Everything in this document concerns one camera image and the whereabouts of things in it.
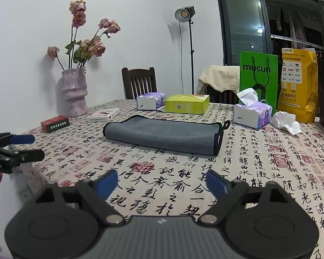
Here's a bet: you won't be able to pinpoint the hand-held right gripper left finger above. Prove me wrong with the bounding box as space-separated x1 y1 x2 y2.
34 169 126 227

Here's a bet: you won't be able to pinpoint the yellow paper bag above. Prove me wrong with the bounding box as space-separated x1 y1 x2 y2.
276 48 319 124

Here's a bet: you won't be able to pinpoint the crumpled white tissue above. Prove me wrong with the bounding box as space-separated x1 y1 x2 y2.
271 111 303 136

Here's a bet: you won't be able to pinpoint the red and green box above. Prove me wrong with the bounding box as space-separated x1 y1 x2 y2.
40 115 70 133

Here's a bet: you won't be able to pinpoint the yellow-green box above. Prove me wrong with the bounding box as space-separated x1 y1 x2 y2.
165 94 210 115

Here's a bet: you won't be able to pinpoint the dried pink roses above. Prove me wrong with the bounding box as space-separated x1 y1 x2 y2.
47 0 121 72

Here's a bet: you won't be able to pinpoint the pink speckled vase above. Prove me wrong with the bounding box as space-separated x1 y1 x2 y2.
61 67 88 117

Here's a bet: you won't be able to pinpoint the calligraphy printed tablecloth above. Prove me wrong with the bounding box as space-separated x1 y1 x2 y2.
15 98 324 259

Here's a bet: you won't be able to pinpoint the cream cloth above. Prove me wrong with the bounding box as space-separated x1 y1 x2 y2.
196 65 241 96

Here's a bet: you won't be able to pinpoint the hanging clothes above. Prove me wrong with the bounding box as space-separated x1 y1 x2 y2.
275 6 309 49

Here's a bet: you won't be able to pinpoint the white flat box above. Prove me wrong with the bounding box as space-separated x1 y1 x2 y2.
87 108 121 123

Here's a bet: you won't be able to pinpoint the studio lamp on stand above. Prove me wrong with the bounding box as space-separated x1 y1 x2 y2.
174 6 196 95

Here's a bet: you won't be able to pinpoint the dark wooden chair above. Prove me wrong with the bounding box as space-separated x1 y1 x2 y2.
121 67 158 100
205 86 240 105

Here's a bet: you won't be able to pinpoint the grey towel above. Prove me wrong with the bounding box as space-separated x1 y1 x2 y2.
103 115 231 156

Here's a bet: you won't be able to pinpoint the white wall socket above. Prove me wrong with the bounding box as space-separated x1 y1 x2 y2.
17 186 31 203

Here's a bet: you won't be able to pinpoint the green paper bag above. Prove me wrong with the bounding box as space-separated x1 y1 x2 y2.
239 51 279 115

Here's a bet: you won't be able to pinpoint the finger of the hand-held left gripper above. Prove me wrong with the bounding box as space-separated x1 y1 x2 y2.
0 132 36 148
0 146 45 166

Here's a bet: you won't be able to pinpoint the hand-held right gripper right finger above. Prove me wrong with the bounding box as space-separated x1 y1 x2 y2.
198 169 296 226

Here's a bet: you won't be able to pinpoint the black framed glass door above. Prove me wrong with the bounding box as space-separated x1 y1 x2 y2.
214 0 324 68

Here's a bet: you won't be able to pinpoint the purple tissue pack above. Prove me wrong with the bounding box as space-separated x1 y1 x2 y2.
136 92 167 111
233 88 273 130

